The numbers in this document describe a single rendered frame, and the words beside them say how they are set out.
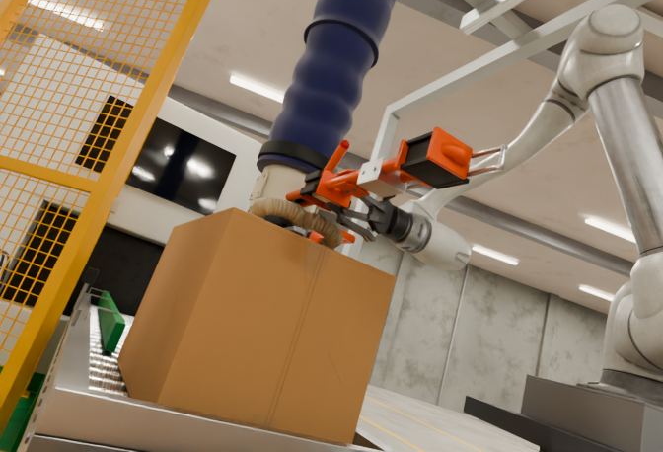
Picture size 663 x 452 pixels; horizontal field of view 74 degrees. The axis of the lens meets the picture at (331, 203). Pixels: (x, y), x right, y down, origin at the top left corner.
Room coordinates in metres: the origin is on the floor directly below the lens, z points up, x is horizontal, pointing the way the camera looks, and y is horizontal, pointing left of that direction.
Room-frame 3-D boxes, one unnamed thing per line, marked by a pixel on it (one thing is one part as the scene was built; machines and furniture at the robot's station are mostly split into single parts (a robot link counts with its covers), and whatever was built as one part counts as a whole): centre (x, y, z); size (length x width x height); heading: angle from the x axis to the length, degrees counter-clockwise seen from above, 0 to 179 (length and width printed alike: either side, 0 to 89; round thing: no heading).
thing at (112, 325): (2.09, 0.85, 0.60); 1.60 x 0.11 x 0.09; 25
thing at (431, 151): (0.61, -0.13, 1.07); 0.08 x 0.07 x 0.05; 25
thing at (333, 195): (0.93, 0.02, 1.08); 0.10 x 0.08 x 0.06; 115
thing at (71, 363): (1.75, 0.75, 0.50); 2.31 x 0.05 x 0.19; 25
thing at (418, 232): (1.01, -0.20, 1.07); 0.09 x 0.06 x 0.09; 25
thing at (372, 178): (0.73, -0.07, 1.07); 0.07 x 0.07 x 0.04; 25
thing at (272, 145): (1.15, 0.12, 1.19); 0.23 x 0.23 x 0.04
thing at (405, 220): (0.98, -0.13, 1.07); 0.09 x 0.07 x 0.08; 115
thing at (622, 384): (0.95, -0.75, 0.86); 0.22 x 0.18 x 0.06; 12
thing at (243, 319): (1.15, 0.12, 0.75); 0.60 x 0.40 x 0.40; 26
